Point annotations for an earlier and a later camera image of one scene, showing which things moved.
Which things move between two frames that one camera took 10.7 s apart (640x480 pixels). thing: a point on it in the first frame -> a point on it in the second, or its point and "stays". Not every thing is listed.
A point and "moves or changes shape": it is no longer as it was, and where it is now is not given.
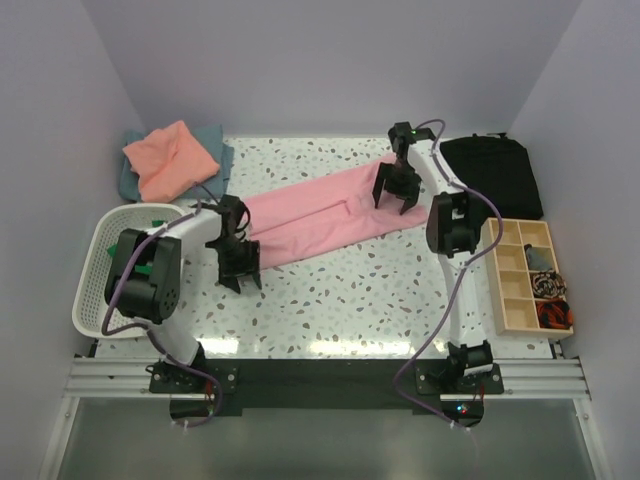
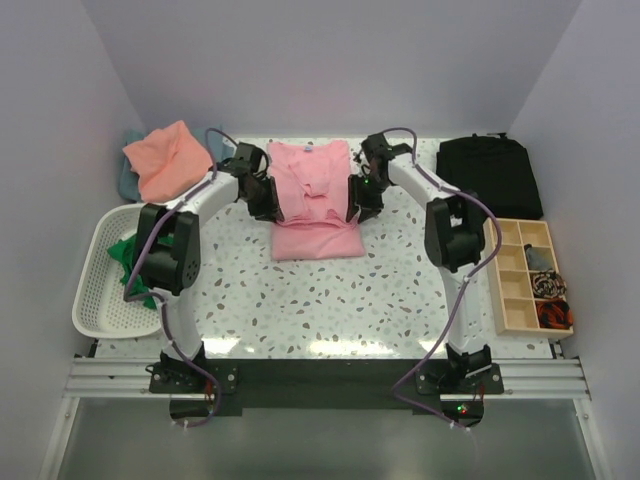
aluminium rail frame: x=128 y=379 stays
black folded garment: x=500 y=167 stays
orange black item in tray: x=553 y=314 stays
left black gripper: x=228 y=274 -> x=270 y=210
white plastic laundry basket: x=92 y=315 stays
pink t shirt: x=289 y=222 moves or changes shape
